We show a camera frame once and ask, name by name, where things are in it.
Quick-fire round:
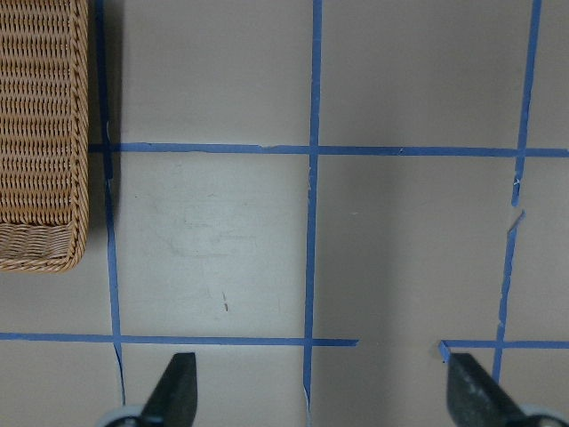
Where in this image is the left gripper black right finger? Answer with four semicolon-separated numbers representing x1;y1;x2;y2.
446;353;527;427

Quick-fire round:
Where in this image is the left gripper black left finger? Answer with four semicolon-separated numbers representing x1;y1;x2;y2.
140;352;197;427

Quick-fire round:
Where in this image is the brown wicker basket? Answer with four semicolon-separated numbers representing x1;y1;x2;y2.
1;1;89;273

